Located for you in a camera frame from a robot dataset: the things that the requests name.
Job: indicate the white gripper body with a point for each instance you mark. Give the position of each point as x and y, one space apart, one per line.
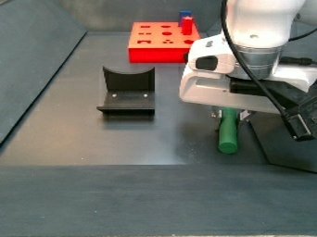
212 68

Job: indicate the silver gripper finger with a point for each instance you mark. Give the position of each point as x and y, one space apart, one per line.
243 115
216 117

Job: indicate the green cylinder peg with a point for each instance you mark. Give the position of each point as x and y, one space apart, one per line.
227 144

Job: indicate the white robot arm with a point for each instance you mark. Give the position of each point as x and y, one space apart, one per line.
259 24

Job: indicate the red shape sorter block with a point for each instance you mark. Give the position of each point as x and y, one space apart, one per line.
159 42

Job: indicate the black curved cradle stand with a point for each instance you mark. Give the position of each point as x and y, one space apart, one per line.
130 92

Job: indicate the blue rounded block peg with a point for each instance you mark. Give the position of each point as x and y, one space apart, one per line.
182 14

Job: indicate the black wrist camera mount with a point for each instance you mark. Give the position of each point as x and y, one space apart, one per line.
299 105

